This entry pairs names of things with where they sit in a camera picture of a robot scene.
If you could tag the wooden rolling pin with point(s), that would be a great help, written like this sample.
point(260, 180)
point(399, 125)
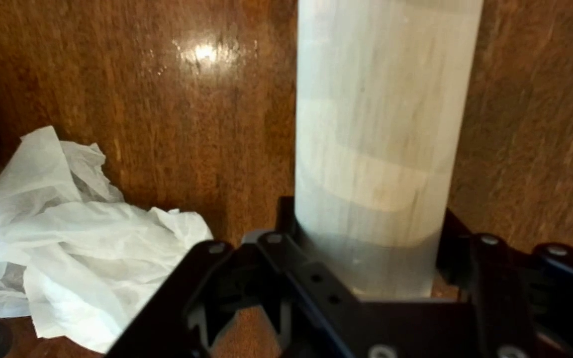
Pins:
point(387, 132)

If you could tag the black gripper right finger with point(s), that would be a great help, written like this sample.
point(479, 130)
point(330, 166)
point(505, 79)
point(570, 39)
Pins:
point(499, 300)

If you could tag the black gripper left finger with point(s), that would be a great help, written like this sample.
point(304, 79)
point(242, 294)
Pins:
point(314, 286)

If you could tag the crumpled white tissue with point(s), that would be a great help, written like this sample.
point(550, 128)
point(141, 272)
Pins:
point(81, 252)

